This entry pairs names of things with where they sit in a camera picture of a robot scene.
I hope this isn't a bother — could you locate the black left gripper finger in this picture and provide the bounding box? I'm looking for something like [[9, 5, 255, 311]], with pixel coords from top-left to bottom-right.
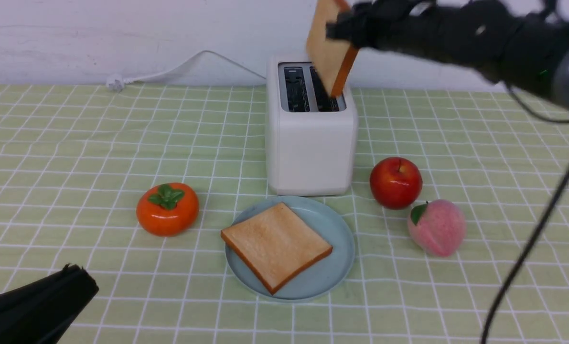
[[0, 264, 99, 344]]

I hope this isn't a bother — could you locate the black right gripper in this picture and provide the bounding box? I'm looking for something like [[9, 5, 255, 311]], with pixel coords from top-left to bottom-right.
[[326, 0, 460, 60]]

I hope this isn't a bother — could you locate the toast slice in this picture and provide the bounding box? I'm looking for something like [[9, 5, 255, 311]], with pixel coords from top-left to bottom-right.
[[306, 0, 358, 98], [220, 202, 333, 295]]

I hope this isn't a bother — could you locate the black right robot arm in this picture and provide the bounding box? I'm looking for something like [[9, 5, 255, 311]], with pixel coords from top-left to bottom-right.
[[326, 0, 569, 110]]

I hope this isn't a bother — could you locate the red apple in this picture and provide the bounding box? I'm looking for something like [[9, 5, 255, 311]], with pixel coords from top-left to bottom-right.
[[369, 156, 423, 210]]

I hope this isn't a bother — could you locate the white two-slot toaster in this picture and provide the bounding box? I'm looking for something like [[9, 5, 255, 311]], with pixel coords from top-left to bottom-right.
[[264, 53, 358, 196]]

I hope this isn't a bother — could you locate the orange persimmon with green leaf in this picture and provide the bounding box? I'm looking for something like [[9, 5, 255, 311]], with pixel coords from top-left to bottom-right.
[[136, 183, 200, 237]]

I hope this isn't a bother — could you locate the pink peach with leaf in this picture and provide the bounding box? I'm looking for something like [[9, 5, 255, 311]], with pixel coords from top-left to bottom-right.
[[408, 199, 466, 258]]

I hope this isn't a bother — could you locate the light blue round plate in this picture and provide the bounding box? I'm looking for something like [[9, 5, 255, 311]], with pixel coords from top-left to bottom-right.
[[225, 195, 356, 302]]

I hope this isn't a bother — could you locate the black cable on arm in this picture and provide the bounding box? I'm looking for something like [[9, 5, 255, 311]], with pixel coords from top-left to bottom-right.
[[479, 81, 569, 344]]

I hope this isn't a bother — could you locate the white power cable with plug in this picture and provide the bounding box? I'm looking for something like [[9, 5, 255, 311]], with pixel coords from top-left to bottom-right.
[[106, 50, 268, 92]]

